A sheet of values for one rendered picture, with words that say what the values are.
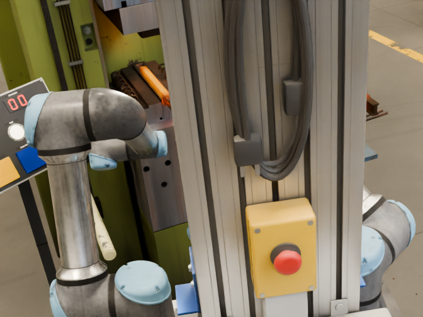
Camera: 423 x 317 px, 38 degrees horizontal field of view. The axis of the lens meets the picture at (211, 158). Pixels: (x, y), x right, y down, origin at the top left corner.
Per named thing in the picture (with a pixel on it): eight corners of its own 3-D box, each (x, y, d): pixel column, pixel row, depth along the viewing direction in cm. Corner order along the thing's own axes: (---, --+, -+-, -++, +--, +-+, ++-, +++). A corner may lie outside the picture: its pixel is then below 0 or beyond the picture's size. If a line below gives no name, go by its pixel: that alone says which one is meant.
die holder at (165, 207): (239, 205, 255) (230, 109, 232) (153, 232, 244) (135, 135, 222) (193, 147, 300) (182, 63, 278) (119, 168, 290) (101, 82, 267)
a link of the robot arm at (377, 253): (321, 289, 145) (320, 244, 138) (349, 258, 153) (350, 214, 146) (366, 310, 138) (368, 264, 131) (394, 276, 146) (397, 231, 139)
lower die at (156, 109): (189, 113, 233) (187, 93, 229) (140, 126, 228) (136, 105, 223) (157, 76, 267) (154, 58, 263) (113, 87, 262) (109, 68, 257)
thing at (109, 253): (119, 259, 213) (116, 247, 210) (104, 263, 211) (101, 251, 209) (92, 196, 249) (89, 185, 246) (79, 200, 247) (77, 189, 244)
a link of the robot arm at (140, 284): (174, 333, 137) (166, 289, 131) (115, 338, 138) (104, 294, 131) (175, 295, 148) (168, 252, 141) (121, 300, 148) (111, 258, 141)
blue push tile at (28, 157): (47, 163, 198) (36, 142, 197) (27, 173, 193) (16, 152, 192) (45, 164, 199) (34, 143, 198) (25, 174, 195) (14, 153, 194)
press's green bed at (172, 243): (247, 289, 279) (239, 205, 255) (169, 316, 268) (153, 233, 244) (203, 223, 324) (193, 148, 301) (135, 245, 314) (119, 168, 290)
